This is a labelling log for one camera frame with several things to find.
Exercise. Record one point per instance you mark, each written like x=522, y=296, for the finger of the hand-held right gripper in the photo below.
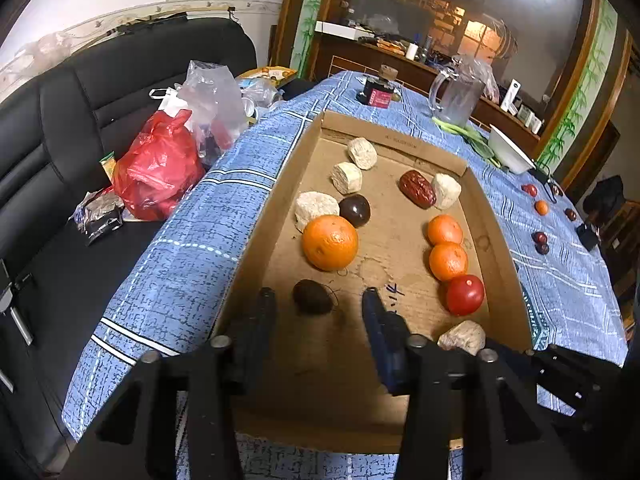
x=555, y=362
x=570, y=410

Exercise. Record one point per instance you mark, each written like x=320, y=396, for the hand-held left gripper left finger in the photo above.
x=261, y=332

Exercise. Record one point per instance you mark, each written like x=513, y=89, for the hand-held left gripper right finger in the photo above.
x=382, y=345

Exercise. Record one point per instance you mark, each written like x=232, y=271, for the dull dark brown fruit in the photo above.
x=312, y=297

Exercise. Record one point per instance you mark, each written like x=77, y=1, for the beige rough lump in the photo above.
x=446, y=191
x=346, y=178
x=316, y=208
x=462, y=337
x=362, y=152

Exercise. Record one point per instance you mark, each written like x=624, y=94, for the red tomato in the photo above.
x=465, y=295

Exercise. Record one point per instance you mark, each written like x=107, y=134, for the medium orange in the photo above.
x=448, y=261
x=445, y=230

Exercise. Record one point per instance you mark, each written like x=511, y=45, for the cardboard box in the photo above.
x=400, y=240

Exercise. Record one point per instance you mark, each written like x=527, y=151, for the large orange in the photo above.
x=330, y=242

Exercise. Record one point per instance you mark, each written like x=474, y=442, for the glossy dark purple fruit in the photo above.
x=355, y=210

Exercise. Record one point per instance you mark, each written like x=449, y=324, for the large red jujube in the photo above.
x=417, y=188

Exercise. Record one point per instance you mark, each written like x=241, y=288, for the blue plaid tablecloth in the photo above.
x=200, y=240

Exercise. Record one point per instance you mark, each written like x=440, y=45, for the small black box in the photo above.
x=587, y=236

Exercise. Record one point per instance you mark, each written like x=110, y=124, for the small orange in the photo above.
x=541, y=207

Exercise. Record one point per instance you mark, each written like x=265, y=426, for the red plastic bag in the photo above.
x=155, y=175

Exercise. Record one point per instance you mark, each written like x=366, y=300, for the black crumpled packet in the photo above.
x=100, y=215

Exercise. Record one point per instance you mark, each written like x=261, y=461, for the white bowl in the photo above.
x=510, y=152

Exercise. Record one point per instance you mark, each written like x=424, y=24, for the green leafy vegetable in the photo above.
x=472, y=137

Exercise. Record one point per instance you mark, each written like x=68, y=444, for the green and yellow packet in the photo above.
x=107, y=164

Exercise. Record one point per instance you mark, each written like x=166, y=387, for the clear plastic wrapper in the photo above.
x=260, y=92

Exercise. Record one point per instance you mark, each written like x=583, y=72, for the metal tool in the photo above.
x=15, y=305

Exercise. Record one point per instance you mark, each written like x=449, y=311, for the white plastic bag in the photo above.
x=167, y=102

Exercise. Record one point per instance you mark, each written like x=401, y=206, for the dark bottle with red label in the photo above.
x=378, y=92

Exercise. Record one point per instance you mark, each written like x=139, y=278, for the yellow snack packet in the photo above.
x=270, y=74

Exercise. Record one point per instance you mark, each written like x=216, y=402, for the glass pitcher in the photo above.
x=457, y=95

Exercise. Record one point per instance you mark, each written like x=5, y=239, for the white and blue carton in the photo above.
x=511, y=95

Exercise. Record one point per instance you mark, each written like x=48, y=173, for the crumpled clear plastic bag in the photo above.
x=490, y=82

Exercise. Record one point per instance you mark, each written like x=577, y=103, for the wooden cabinet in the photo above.
x=340, y=52

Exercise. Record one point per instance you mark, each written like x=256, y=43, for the black leather sofa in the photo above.
x=50, y=110

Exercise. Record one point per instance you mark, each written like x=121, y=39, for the flat white box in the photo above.
x=340, y=30

